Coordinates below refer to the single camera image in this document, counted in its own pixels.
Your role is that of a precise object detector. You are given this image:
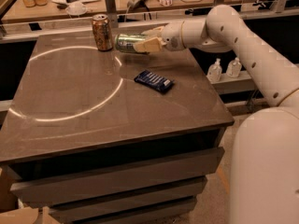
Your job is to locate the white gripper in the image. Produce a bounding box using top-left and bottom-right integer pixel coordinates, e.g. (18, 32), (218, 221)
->
(133, 18), (231, 53)

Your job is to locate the green soda can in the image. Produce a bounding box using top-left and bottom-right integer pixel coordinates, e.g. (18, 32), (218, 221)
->
(115, 34), (146, 53)

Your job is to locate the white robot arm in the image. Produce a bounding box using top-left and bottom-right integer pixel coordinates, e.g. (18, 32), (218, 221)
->
(135, 5), (299, 224)

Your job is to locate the orange soda can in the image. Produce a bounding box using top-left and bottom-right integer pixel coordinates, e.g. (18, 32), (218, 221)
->
(92, 14), (113, 51)

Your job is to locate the blue snack packet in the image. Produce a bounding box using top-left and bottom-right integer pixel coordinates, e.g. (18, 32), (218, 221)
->
(134, 70), (174, 93)

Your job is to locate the right clear sanitizer bottle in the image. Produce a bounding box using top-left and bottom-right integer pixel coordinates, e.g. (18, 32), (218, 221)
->
(226, 57), (242, 78)

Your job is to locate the white bowl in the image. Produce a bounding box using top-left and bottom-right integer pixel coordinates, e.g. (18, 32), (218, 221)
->
(65, 3), (87, 16)

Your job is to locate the grey drawer cabinet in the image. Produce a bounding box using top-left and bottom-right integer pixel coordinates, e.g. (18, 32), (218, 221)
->
(0, 22), (235, 224)

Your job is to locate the middle grey drawer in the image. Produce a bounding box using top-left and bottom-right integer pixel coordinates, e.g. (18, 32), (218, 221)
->
(50, 176), (206, 223)

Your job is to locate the grey drawer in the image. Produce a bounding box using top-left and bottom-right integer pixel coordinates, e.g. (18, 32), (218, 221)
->
(73, 197), (197, 224)
(11, 147), (224, 207)
(50, 176), (206, 223)

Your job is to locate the bottom grey drawer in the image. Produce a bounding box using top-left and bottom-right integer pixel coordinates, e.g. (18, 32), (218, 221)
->
(73, 197), (197, 224)

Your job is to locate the top grey drawer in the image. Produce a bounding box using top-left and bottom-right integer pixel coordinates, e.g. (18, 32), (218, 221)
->
(11, 147), (224, 207)

